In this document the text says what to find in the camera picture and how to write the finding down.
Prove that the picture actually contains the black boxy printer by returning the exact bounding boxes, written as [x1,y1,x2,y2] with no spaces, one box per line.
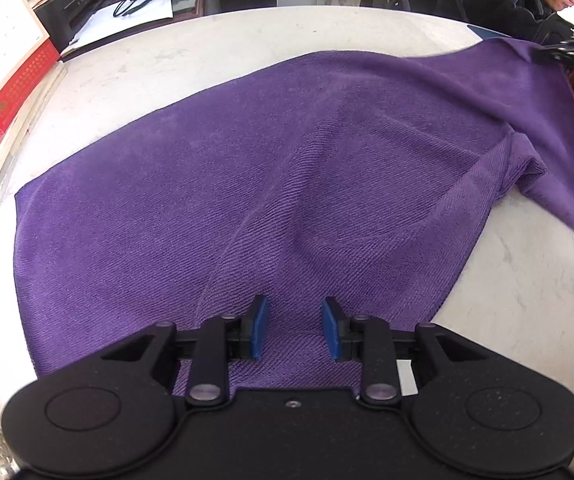
[34,0,105,48]

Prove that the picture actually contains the purple towel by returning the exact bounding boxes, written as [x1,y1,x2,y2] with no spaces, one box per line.
[13,37,574,396]

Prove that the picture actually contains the white paper sheets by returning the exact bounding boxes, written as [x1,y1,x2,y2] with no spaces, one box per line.
[62,0,175,56]

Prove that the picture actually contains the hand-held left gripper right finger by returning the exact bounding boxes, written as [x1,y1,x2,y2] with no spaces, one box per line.
[320,296,488,408]

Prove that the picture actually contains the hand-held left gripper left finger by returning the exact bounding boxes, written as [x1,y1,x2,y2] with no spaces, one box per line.
[99,295,272,408]

